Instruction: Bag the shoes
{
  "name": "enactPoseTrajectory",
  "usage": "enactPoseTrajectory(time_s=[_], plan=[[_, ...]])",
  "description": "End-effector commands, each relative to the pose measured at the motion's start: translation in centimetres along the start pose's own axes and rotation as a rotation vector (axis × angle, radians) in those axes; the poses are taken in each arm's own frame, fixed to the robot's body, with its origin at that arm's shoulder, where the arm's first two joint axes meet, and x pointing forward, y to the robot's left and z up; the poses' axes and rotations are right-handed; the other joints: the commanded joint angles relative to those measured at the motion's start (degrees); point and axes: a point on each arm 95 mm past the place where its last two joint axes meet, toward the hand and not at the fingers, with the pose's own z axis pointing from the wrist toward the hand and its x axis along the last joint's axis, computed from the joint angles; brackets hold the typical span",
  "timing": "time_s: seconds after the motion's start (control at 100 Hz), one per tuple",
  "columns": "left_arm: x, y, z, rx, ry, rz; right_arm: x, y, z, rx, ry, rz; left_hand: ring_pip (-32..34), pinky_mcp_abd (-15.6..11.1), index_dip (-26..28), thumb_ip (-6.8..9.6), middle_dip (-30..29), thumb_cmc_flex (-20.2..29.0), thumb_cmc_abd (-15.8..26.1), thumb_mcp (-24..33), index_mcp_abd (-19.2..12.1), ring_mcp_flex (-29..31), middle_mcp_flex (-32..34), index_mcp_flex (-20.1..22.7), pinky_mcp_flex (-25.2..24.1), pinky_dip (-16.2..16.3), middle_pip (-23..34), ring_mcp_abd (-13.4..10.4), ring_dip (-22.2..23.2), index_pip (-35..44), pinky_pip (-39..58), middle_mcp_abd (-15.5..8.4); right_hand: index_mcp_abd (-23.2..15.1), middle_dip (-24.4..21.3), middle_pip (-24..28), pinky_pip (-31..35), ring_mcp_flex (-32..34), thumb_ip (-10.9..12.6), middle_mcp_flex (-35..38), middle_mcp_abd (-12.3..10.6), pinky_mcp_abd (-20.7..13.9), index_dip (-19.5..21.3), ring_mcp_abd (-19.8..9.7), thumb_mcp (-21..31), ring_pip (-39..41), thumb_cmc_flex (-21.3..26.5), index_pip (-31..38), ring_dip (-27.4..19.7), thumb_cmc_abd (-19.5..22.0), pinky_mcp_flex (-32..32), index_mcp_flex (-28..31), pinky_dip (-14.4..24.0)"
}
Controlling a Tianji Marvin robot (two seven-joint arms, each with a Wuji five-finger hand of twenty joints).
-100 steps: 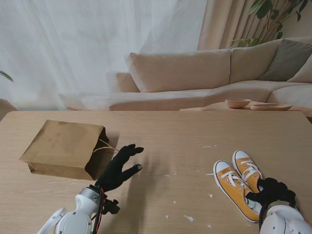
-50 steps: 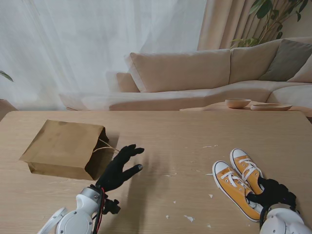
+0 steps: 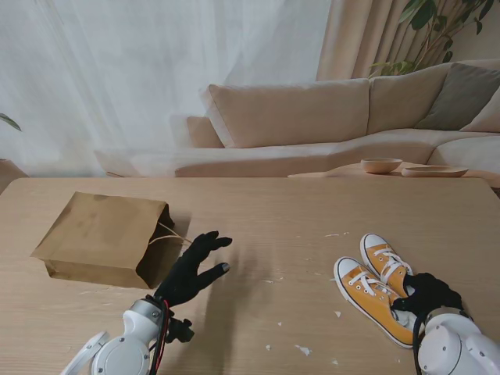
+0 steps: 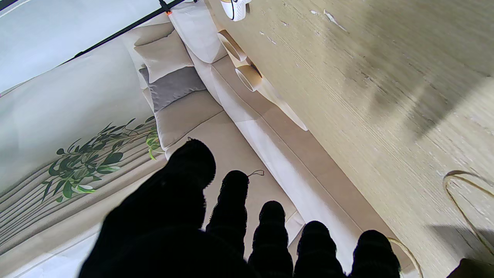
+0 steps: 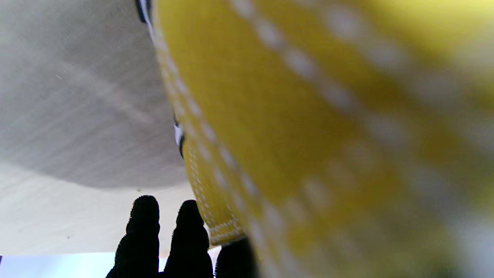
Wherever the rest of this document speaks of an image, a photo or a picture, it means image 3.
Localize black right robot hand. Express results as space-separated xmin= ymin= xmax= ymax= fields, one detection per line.
xmin=391 ymin=272 xmax=464 ymax=325

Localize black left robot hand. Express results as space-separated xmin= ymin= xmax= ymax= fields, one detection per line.
xmin=154 ymin=230 xmax=234 ymax=305

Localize yellow canvas sneaker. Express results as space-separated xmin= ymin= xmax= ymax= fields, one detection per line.
xmin=333 ymin=255 xmax=416 ymax=348
xmin=359 ymin=233 xmax=416 ymax=292

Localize brown paper bag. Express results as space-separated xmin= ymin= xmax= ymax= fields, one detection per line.
xmin=30 ymin=190 xmax=195 ymax=290

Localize shallow wooden tray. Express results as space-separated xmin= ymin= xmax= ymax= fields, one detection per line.
xmin=401 ymin=165 xmax=469 ymax=178

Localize light wooden bowl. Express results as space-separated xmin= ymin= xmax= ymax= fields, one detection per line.
xmin=360 ymin=157 xmax=402 ymax=175

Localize light wooden side table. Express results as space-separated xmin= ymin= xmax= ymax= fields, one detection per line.
xmin=287 ymin=162 xmax=500 ymax=192

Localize light beige cushion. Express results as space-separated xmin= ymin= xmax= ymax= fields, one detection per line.
xmin=460 ymin=97 xmax=500 ymax=134

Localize beige sofa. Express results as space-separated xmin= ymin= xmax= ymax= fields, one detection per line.
xmin=95 ymin=58 xmax=500 ymax=179

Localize grey cushion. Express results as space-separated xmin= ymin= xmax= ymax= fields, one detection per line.
xmin=416 ymin=62 xmax=500 ymax=132

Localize brown plant pot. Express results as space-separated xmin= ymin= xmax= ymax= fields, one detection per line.
xmin=0 ymin=158 xmax=28 ymax=192

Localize white sheer curtain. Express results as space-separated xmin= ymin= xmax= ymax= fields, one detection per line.
xmin=0 ymin=0 xmax=333 ymax=179

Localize small green plant leaf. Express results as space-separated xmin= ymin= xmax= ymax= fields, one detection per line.
xmin=0 ymin=112 xmax=23 ymax=132

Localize beige curtain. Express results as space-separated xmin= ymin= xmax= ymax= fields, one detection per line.
xmin=316 ymin=0 xmax=470 ymax=81

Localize green leafy houseplant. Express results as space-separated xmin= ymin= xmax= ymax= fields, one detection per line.
xmin=369 ymin=0 xmax=500 ymax=77

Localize black red right arm cable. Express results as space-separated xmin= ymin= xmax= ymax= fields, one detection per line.
xmin=412 ymin=312 xmax=427 ymax=370

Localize black red arm cable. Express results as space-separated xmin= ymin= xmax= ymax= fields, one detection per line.
xmin=412 ymin=312 xmax=427 ymax=370
xmin=150 ymin=298 xmax=173 ymax=375

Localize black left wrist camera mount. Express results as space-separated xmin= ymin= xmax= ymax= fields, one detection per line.
xmin=167 ymin=318 xmax=195 ymax=344

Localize black red left arm cable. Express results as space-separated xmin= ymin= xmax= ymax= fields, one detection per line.
xmin=150 ymin=298 xmax=173 ymax=375

